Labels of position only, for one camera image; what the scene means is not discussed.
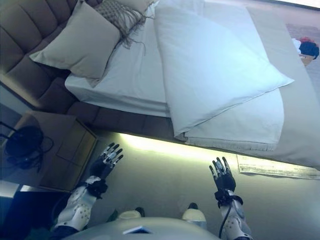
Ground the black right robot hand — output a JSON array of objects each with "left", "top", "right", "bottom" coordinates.
[{"left": 209, "top": 156, "right": 237, "bottom": 195}]

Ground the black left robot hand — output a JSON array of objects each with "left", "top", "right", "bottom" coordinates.
[{"left": 89, "top": 142, "right": 124, "bottom": 180}]

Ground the white fitted bed sheet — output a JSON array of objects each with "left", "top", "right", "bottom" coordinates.
[{"left": 64, "top": 4, "right": 173, "bottom": 118}]

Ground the beige bed runner blanket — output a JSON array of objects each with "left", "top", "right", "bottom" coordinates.
[{"left": 246, "top": 6, "right": 320, "bottom": 172}]

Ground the wooden bedside table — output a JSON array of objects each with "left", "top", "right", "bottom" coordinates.
[{"left": 6, "top": 111, "right": 99, "bottom": 193}]

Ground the white right robot leg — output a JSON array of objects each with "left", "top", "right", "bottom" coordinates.
[{"left": 181, "top": 202, "right": 207, "bottom": 223}]

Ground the white robot leg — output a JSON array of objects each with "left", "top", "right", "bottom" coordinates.
[
  {"left": 181, "top": 202, "right": 207, "bottom": 223},
  {"left": 117, "top": 207, "right": 146, "bottom": 221}
]

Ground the paper sheet on floor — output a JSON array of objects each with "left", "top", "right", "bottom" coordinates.
[{"left": 236, "top": 154, "right": 320, "bottom": 180}]

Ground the white left robot leg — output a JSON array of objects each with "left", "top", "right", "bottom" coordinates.
[{"left": 117, "top": 207, "right": 146, "bottom": 221}]

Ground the grey robot torso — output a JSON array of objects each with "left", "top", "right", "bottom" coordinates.
[{"left": 56, "top": 216, "right": 222, "bottom": 240}]

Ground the white folded duvet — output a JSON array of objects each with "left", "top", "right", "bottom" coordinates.
[{"left": 152, "top": 0, "right": 295, "bottom": 151}]

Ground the beige square pillow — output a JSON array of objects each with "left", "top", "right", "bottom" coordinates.
[{"left": 29, "top": 1, "right": 121, "bottom": 88}]

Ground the brown padded headboard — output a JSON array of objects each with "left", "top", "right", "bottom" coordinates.
[{"left": 0, "top": 0, "right": 83, "bottom": 111}]

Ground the woven fringed throw pillow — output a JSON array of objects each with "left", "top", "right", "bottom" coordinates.
[{"left": 93, "top": 0, "right": 160, "bottom": 55}]

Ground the dark blue red object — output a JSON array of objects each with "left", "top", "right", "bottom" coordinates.
[{"left": 298, "top": 36, "right": 320, "bottom": 61}]

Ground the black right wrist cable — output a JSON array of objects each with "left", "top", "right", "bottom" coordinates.
[{"left": 218, "top": 197, "right": 233, "bottom": 240}]

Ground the brown upholstered bed frame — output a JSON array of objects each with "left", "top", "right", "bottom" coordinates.
[{"left": 66, "top": 101, "right": 187, "bottom": 145}]

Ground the black cable bundle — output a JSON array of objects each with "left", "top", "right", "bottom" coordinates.
[{"left": 0, "top": 121, "right": 55, "bottom": 173}]

